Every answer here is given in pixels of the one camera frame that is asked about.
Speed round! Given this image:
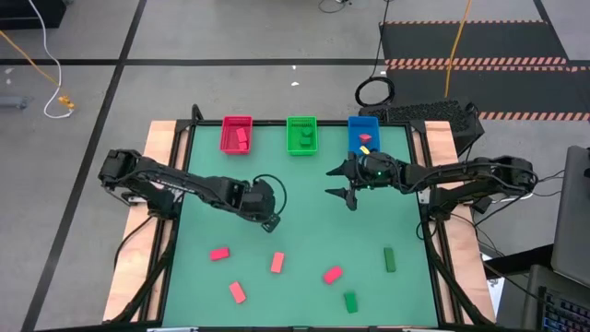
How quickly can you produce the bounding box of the grey floor object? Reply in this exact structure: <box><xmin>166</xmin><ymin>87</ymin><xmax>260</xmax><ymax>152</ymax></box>
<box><xmin>0</xmin><ymin>95</ymin><xmax>34</xmax><ymax>111</ymax></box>

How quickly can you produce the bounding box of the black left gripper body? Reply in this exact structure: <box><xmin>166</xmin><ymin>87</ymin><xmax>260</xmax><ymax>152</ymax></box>
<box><xmin>237</xmin><ymin>178</ymin><xmax>277</xmax><ymax>222</ymax></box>

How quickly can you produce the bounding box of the yellow hanging cable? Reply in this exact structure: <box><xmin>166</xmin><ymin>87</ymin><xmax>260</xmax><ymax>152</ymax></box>
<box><xmin>443</xmin><ymin>0</ymin><xmax>475</xmax><ymax>99</ymax></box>

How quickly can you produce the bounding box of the backlit keyboard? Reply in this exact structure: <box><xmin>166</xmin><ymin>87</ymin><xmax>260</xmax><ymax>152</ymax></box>
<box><xmin>541</xmin><ymin>289</ymin><xmax>590</xmax><ymax>332</ymax></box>

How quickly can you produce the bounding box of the yellow cable with plug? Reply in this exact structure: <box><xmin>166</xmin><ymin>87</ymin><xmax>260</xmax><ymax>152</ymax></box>
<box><xmin>0</xmin><ymin>29</ymin><xmax>77</xmax><ymax>111</ymax></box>

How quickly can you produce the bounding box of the red plastic basket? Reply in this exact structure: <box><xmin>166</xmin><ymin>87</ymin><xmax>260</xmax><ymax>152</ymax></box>
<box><xmin>219</xmin><ymin>114</ymin><xmax>254</xmax><ymax>156</ymax></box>

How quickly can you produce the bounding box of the green plastic basket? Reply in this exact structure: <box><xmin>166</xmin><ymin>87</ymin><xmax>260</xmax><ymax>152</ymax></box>
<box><xmin>286</xmin><ymin>115</ymin><xmax>319</xmax><ymax>157</ymax></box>

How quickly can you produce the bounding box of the grey laptop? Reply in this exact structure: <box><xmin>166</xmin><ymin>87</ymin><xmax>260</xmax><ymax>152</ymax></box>
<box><xmin>550</xmin><ymin>145</ymin><xmax>590</xmax><ymax>290</ymax></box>

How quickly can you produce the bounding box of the blue plastic basket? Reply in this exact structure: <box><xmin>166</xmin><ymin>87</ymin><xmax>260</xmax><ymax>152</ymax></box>
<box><xmin>347</xmin><ymin>115</ymin><xmax>382</xmax><ymax>156</ymax></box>

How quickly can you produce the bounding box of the coiled black cable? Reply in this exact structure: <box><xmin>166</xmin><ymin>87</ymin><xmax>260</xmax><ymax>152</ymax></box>
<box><xmin>353</xmin><ymin>0</ymin><xmax>396</xmax><ymax>108</ymax></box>

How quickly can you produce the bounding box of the black hazard-striped floor mat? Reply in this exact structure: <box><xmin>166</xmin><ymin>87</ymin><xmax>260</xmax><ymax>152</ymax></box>
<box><xmin>385</xmin><ymin>64</ymin><xmax>590</xmax><ymax>122</ymax></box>
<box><xmin>378</xmin><ymin>19</ymin><xmax>569</xmax><ymax>66</ymax></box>

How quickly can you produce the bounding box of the black table frame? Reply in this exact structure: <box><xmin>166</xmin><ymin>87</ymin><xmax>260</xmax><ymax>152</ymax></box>
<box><xmin>110</xmin><ymin>104</ymin><xmax>494</xmax><ymax>331</ymax></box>

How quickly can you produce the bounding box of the white floor cable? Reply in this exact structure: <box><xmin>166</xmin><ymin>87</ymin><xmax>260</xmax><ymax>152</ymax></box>
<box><xmin>26</xmin><ymin>0</ymin><xmax>75</xmax><ymax>120</ymax></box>

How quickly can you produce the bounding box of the black floor box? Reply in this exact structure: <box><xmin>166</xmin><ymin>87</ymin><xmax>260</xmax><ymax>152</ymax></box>
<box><xmin>0</xmin><ymin>0</ymin><xmax>66</xmax><ymax>30</ymax></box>

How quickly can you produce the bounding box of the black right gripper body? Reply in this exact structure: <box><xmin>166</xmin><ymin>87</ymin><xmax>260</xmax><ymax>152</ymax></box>
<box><xmin>352</xmin><ymin>150</ymin><xmax>407</xmax><ymax>193</ymax></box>

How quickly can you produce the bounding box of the wooden side board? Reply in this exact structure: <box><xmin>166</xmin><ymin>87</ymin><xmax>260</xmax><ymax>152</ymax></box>
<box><xmin>423</xmin><ymin>120</ymin><xmax>497</xmax><ymax>324</ymax></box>
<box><xmin>101</xmin><ymin>120</ymin><xmax>190</xmax><ymax>324</ymax></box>

